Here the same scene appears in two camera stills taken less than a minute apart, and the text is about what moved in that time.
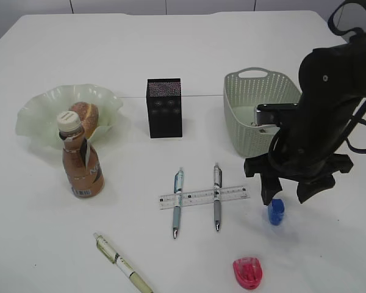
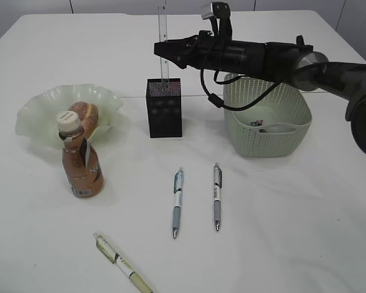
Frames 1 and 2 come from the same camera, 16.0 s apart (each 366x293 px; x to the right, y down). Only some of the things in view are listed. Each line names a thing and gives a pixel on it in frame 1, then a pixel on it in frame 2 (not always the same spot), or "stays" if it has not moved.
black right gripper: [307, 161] → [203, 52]
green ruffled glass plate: [36, 119] stays
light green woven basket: [243, 91] stays
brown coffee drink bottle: [82, 163] stays
